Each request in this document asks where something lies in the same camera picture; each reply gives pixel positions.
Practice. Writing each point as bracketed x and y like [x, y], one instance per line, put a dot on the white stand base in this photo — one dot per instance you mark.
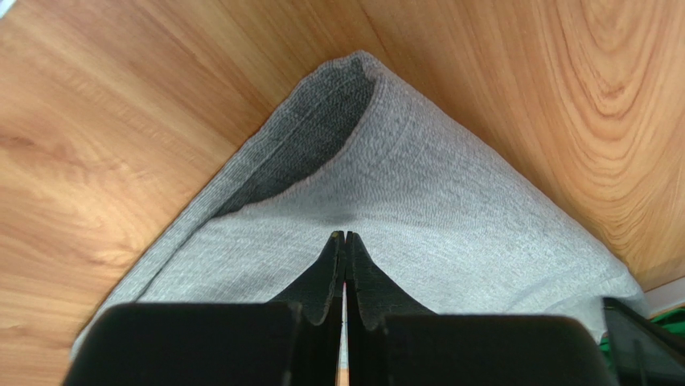
[666, 297]

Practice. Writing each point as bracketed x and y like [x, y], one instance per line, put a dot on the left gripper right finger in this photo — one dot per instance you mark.
[371, 296]

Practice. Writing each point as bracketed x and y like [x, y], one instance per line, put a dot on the green shirt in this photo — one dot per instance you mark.
[672, 321]

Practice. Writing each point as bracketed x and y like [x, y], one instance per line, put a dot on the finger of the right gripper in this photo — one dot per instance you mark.
[642, 353]

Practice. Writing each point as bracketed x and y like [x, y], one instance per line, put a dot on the grey cloth napkin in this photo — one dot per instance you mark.
[355, 148]

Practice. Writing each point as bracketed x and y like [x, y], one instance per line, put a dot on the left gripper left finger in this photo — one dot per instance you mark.
[317, 296]

